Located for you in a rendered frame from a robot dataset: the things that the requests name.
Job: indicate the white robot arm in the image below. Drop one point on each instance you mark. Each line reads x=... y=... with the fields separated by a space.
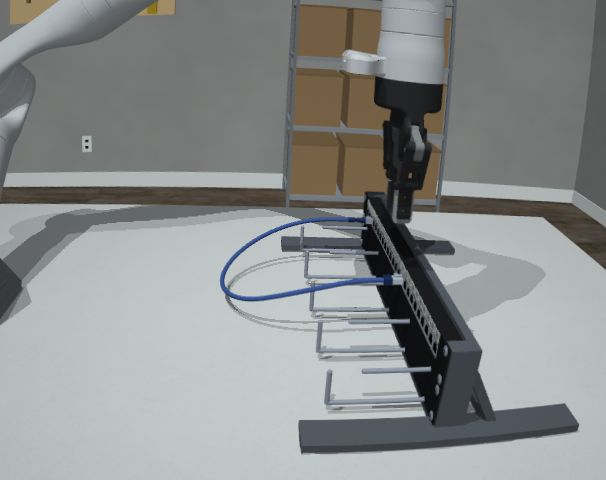
x=410 y=48

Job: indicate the dark grey patch panel rack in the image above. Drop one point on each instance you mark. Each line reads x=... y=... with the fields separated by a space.
x=440 y=351

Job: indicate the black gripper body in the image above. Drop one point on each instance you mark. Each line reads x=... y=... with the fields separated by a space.
x=414 y=99

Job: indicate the network cable plug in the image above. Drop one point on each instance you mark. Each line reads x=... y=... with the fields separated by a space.
x=396 y=279

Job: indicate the blue patch cord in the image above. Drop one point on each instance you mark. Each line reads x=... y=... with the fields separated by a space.
x=295 y=292

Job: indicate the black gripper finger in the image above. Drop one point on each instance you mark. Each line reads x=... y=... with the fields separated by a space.
x=416 y=158
x=390 y=171

